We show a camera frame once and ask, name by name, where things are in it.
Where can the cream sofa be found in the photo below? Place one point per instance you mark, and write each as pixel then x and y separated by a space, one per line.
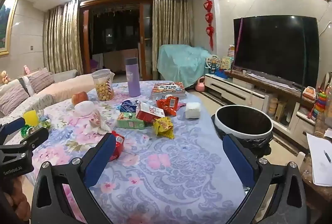
pixel 57 89

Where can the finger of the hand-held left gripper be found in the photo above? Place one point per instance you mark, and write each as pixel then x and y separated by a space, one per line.
pixel 37 136
pixel 11 127

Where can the dark blue snack wrapper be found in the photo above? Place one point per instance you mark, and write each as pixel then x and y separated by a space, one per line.
pixel 128 107

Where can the blue toy base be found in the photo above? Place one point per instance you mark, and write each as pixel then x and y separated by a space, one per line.
pixel 222 73

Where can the orange-red snack wrapper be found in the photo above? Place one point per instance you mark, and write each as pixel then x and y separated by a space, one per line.
pixel 170 106

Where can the green carton box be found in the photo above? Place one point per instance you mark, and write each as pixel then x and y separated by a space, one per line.
pixel 129 121

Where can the yellow plastic cup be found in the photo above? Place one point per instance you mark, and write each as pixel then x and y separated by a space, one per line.
pixel 31 117

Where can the ferris wheel toy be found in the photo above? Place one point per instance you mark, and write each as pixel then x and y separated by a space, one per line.
pixel 213 63

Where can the small red snack wrapper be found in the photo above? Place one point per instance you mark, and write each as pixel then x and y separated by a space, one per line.
pixel 118 145

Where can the person's left hand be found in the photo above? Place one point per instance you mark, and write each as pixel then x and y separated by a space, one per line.
pixel 18 198

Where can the stacked yellow jars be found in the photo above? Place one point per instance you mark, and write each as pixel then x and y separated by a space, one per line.
pixel 273 106

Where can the purple water bottle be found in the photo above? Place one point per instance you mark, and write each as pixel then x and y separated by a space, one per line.
pixel 132 79

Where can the pink plush toy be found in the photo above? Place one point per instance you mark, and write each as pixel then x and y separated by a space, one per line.
pixel 26 70

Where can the white tissue pack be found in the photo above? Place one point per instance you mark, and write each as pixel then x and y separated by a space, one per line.
pixel 193 110

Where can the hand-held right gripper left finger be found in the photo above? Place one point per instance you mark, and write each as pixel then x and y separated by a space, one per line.
pixel 103 154

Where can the pink striped pillow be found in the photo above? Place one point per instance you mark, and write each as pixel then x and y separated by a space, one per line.
pixel 13 98
pixel 40 80

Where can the dark pen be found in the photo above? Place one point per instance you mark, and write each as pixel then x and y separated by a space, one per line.
pixel 327 156

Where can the brown plush bear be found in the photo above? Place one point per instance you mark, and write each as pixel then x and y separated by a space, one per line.
pixel 4 77

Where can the clear jar of snack balls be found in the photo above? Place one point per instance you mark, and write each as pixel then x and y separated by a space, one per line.
pixel 103 86

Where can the beige patterned curtain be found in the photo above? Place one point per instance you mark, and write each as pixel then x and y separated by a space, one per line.
pixel 63 37
pixel 171 32

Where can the white printed wrapper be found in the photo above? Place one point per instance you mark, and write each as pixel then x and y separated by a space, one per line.
pixel 99 123

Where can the white television cabinet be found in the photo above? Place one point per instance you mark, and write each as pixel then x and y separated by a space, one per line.
pixel 233 90

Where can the black flat television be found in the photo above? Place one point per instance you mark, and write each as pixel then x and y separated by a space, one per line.
pixel 275 47

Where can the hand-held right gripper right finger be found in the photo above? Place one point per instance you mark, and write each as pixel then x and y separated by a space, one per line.
pixel 238 161

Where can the wooden sliding glass door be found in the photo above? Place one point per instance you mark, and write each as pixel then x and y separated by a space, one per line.
pixel 114 32

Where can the yellow snack wrapper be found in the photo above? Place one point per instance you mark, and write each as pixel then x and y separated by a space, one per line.
pixel 163 127

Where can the teal furniture cover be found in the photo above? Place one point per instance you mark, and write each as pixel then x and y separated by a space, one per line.
pixel 181 63

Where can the stack of children's books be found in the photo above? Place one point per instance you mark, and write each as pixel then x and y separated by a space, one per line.
pixel 168 89

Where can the red snack box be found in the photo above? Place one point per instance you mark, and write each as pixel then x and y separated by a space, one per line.
pixel 149 114

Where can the red hanging knot decoration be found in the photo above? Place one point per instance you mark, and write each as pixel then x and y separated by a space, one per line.
pixel 208 16

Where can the pink toy cash register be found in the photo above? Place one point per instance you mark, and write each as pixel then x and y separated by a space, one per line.
pixel 309 92

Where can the pink kettlebell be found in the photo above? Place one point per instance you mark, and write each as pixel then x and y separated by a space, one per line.
pixel 199 86

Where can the gold framed painting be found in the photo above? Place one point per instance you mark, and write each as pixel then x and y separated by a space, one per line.
pixel 7 29

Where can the white paper sheet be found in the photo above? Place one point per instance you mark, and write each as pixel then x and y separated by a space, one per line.
pixel 319 167

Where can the black trash bin white rim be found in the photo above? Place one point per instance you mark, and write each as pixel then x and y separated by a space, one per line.
pixel 233 133

